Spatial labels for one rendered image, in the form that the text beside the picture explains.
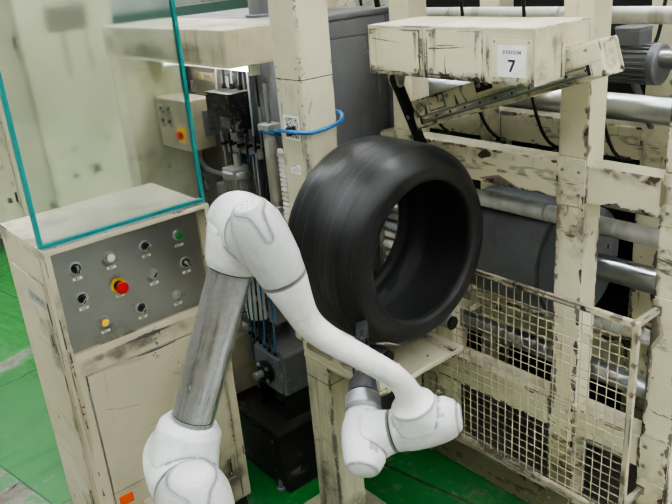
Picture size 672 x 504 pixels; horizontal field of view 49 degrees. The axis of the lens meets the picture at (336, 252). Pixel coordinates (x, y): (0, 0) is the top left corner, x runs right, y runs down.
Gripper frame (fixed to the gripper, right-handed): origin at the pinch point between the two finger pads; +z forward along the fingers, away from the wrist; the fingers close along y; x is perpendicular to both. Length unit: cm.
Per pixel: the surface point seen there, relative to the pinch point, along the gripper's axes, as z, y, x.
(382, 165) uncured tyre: 28.3, -28.9, 19.7
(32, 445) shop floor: 53, 66, -198
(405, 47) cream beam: 68, -37, 32
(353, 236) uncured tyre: 12.3, -22.5, 8.1
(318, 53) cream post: 68, -46, 8
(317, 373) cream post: 27, 43, -37
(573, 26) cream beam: 50, -33, 76
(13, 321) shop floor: 175, 86, -281
